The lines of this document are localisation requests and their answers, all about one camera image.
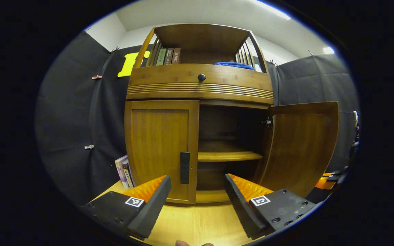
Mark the black backdrop cloth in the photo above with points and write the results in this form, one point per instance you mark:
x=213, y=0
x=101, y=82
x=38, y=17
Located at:
x=70, y=119

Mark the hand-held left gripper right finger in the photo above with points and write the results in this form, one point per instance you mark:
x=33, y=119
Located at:
x=241, y=208

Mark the metal door hinge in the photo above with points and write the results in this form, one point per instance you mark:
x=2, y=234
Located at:
x=268, y=122

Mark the white clip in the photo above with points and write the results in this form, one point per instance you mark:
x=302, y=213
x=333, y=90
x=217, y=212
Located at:
x=89, y=147

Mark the black round drawer knob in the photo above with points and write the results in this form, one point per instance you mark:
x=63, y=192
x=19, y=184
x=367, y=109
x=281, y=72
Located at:
x=201, y=77

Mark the pale thin book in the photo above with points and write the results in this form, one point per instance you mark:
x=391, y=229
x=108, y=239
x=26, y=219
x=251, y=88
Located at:
x=121, y=171

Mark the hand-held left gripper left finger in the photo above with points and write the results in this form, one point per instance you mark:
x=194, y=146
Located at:
x=150, y=208

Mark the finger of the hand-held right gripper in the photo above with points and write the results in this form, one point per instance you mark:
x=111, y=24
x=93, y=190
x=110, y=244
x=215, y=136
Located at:
x=324, y=183

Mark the brown book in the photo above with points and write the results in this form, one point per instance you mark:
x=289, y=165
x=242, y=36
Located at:
x=176, y=55

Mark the green book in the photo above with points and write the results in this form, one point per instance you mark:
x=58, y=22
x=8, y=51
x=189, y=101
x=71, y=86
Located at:
x=161, y=56

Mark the wooden cabinet shelf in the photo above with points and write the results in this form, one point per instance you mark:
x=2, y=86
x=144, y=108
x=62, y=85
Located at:
x=227, y=156

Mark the wooden shoe cabinet door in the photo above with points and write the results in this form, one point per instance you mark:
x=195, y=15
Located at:
x=299, y=147
x=159, y=143

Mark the wooden cabinet drawer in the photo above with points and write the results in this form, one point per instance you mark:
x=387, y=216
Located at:
x=169, y=80

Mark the black binder clip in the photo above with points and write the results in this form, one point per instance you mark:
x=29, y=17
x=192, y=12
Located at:
x=310, y=53
x=272, y=63
x=115, y=49

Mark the dark grey book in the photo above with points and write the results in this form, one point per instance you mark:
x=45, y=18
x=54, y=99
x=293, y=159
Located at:
x=169, y=56

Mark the blue towel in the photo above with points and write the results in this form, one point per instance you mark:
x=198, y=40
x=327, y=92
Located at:
x=234, y=65

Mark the wooden double-door shoe cabinet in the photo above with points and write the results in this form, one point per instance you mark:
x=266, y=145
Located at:
x=200, y=37

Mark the pink clip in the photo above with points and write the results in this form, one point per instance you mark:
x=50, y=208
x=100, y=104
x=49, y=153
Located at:
x=96, y=77

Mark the dark cover thin book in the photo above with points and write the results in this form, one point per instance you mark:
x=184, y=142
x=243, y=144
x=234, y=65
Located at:
x=129, y=174

